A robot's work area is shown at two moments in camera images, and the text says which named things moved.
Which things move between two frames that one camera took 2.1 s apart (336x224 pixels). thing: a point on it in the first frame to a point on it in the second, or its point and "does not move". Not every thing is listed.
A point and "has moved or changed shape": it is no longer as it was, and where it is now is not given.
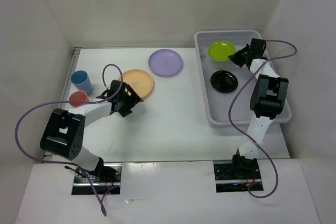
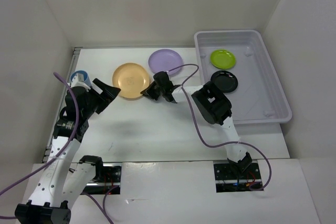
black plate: (224, 81) does not move
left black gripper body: (127, 101) to (87, 111)
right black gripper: (235, 57) to (149, 91)
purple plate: (165, 62) does not move
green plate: (219, 51) has moved or changed shape
